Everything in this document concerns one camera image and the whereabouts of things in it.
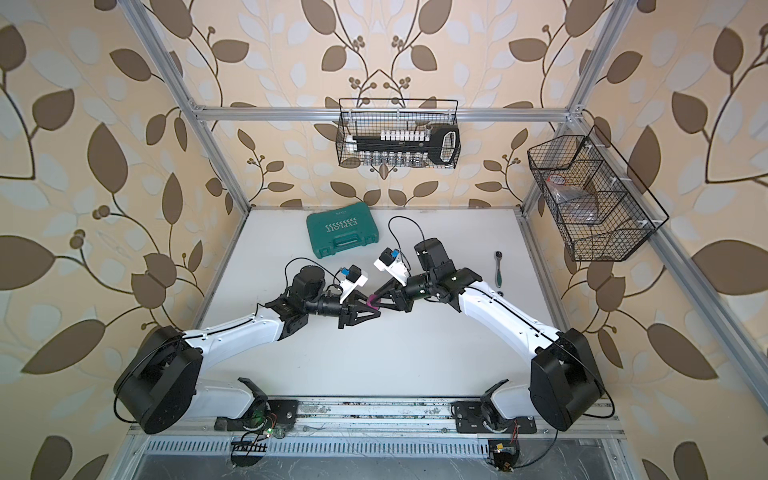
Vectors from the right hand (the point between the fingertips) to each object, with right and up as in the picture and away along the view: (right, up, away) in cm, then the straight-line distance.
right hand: (376, 298), depth 75 cm
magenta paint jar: (-1, 0, -2) cm, 3 cm away
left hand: (0, -2, 0) cm, 2 cm away
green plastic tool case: (-15, +19, +33) cm, 41 cm away
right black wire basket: (+56, +23, -2) cm, 60 cm away
